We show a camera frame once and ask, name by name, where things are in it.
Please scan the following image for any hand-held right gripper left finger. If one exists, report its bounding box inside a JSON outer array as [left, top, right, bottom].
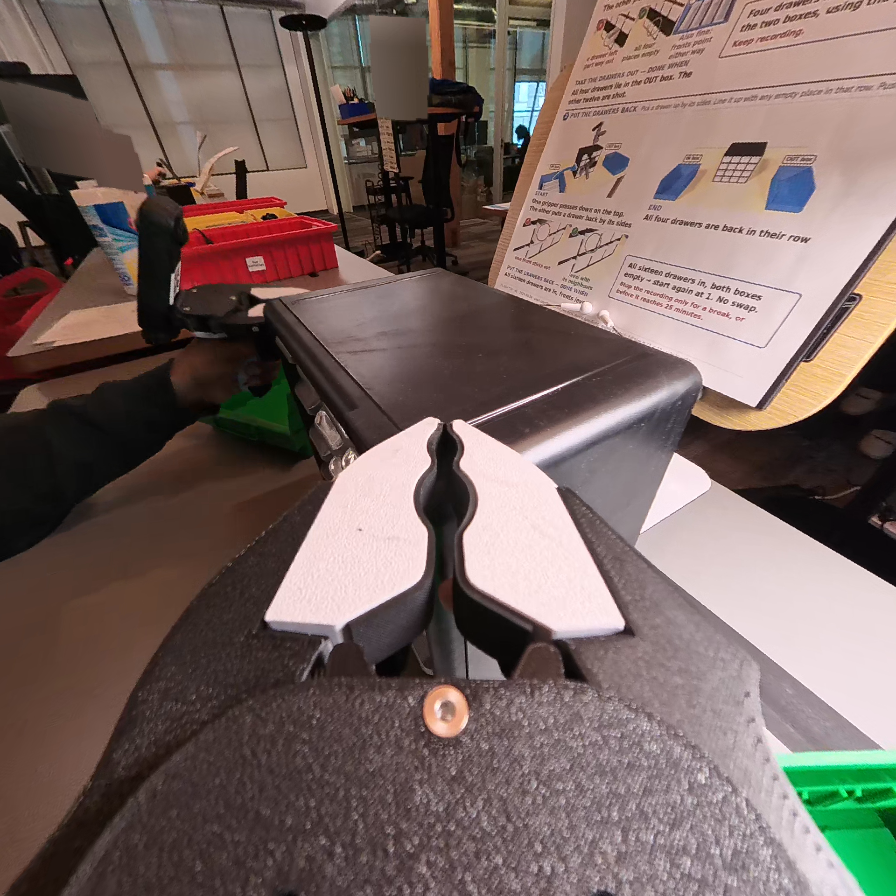
[[263, 416, 446, 662]]

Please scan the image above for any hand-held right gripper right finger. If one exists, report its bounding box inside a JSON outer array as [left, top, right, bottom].
[[448, 419, 627, 667]]

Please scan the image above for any set of clear drawers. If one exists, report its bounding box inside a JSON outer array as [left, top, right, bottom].
[[276, 336, 361, 480]]

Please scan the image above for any green plastic bin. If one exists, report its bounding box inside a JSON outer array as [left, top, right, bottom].
[[773, 749, 896, 896], [199, 364, 314, 457]]

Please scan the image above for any black drawer cabinet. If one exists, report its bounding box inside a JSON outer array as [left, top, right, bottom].
[[262, 268, 703, 547]]

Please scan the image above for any person's left forearm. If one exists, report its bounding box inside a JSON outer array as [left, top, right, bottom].
[[0, 360, 205, 562]]

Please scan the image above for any light desk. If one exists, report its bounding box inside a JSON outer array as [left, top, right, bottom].
[[0, 350, 896, 883]]

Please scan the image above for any red plastic bin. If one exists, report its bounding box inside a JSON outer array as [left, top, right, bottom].
[[181, 198, 288, 218]]

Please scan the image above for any white curved object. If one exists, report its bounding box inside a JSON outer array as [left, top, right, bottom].
[[192, 132, 240, 193]]

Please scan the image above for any red bin white label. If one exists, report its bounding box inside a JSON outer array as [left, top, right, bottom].
[[181, 216, 340, 289]]

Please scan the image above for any red bag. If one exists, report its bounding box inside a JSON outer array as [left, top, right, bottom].
[[0, 269, 65, 380]]

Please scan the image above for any black floor stand pole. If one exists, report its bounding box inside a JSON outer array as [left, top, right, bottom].
[[279, 10, 351, 235]]

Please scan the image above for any black office chair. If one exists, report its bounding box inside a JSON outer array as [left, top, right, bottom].
[[392, 133, 459, 270]]

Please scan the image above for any dark blue backpack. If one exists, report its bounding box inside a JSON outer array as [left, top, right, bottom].
[[428, 77, 485, 116]]

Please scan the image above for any wooden document stand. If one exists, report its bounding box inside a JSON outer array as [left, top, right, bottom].
[[490, 0, 896, 533]]

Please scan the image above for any black sheet clip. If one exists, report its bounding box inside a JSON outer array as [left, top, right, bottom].
[[801, 294, 863, 363]]

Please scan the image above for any white instruction sheet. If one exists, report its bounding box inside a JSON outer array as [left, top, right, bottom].
[[500, 0, 896, 408]]

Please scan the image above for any black wire rack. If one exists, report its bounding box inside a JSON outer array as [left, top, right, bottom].
[[364, 175, 414, 246]]

